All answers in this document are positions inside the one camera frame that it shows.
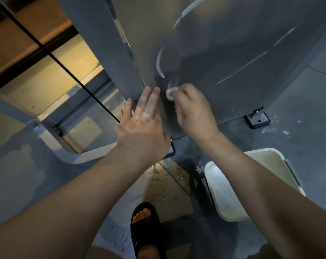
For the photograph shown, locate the person's right forearm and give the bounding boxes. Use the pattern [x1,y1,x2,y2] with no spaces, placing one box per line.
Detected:
[201,131,326,259]

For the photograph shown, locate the black cabinet foot plate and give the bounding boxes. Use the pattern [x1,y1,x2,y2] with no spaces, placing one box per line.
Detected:
[162,135,176,160]
[243,107,272,129]

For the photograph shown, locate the brown cardboard sheet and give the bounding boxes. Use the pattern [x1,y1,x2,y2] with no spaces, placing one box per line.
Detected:
[137,160,194,223]

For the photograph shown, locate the white plastic bucket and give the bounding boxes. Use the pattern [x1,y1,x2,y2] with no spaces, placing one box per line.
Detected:
[201,148,306,222]

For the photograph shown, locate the thin black cable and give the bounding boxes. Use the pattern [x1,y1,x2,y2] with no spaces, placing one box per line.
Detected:
[0,0,121,123]

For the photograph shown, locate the grey metal cabinet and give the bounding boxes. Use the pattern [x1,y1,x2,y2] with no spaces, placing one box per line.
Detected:
[55,0,326,140]

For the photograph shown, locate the person's left hand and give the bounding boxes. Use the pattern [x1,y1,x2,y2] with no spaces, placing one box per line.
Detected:
[116,87,172,167]

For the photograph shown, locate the grey metal door frame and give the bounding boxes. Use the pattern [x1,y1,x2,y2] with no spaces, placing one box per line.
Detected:
[0,69,126,165]

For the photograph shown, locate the person's foot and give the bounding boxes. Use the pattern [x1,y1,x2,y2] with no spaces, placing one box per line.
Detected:
[131,208,161,259]

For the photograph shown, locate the person's left forearm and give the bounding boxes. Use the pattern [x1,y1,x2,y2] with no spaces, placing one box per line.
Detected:
[0,147,146,259]

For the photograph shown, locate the black slide sandal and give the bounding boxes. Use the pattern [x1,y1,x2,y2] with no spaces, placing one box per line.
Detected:
[130,202,167,259]

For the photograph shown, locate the person's right hand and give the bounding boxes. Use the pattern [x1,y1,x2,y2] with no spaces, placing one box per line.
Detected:
[166,83,220,143]

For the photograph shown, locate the white cleaning cloth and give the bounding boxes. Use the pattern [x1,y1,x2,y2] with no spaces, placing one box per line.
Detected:
[165,86,181,102]

